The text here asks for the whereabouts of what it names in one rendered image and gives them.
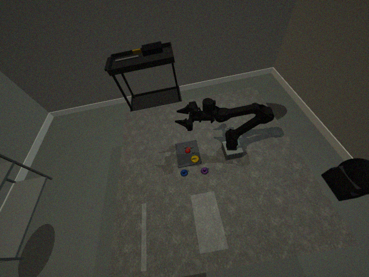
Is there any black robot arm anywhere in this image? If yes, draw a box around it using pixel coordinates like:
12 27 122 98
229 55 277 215
189 98 274 151

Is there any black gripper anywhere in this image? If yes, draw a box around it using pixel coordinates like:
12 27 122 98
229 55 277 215
175 103 203 131

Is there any yellow gear with black stripe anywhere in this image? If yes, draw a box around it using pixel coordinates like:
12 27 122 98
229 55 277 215
191 155 199 163

